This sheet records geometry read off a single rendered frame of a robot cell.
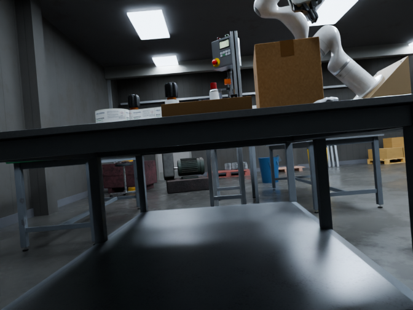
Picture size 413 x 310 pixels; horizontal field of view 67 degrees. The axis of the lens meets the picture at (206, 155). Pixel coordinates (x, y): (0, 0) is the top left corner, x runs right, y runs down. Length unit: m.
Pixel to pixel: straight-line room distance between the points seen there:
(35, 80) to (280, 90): 4.53
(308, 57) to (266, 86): 0.19
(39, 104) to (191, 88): 5.85
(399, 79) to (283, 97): 0.78
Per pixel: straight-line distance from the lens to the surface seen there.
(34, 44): 5.54
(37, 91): 5.36
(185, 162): 6.37
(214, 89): 1.67
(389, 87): 1.85
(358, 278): 1.34
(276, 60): 1.27
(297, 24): 1.84
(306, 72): 1.28
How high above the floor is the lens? 0.72
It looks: level
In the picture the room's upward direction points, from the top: 5 degrees counter-clockwise
